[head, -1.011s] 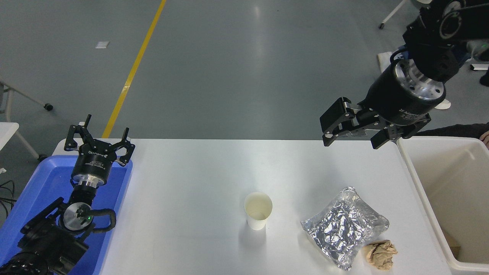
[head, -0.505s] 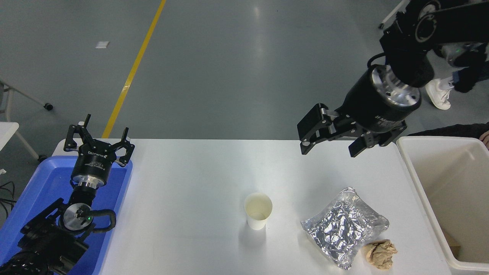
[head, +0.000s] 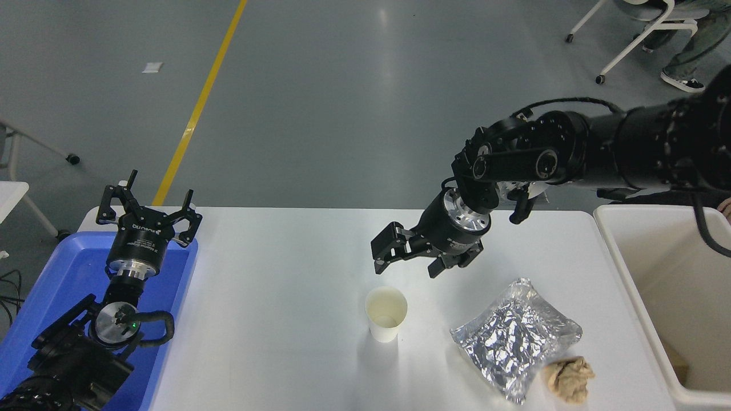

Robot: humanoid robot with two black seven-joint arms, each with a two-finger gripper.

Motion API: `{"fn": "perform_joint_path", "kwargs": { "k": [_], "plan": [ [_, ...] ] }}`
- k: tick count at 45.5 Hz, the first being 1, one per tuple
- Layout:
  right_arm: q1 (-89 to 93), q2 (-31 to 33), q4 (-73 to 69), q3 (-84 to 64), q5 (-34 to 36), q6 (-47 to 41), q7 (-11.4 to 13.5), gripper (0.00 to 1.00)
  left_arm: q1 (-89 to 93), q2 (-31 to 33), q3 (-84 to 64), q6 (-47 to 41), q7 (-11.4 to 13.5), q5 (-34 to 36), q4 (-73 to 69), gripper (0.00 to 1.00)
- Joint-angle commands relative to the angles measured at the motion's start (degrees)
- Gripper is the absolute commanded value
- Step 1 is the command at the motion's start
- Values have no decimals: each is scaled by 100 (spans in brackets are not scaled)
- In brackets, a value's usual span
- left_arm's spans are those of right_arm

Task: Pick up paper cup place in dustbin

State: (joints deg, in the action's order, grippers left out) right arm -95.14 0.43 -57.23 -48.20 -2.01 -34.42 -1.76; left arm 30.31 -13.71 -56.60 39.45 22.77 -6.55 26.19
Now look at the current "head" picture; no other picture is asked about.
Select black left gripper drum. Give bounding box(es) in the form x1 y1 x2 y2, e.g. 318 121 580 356
106 208 176 268

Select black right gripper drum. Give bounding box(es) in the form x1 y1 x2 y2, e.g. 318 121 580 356
410 192 486 256

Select white paper cup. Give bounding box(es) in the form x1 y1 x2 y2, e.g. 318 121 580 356
365 286 408 344

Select blue plastic tray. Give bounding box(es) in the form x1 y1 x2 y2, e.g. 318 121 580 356
0 231 199 411

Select crumpled silver foil tray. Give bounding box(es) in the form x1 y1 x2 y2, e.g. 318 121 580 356
449 278 583 405

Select small white table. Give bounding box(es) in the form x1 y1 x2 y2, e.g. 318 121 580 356
0 182 73 241

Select crumpled tan paper ball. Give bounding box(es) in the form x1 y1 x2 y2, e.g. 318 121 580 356
541 356 596 405

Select large pale plastic bin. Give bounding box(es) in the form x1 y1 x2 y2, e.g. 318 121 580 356
593 203 731 407

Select white wheeled chair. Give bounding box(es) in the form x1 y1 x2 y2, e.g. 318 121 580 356
564 0 701 86

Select seated person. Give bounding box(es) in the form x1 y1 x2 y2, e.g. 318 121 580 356
631 0 731 94

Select grey wheeled frame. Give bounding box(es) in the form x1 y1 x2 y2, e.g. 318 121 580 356
0 113 81 184

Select black cables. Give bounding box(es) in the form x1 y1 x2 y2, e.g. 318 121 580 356
0 268 25 327

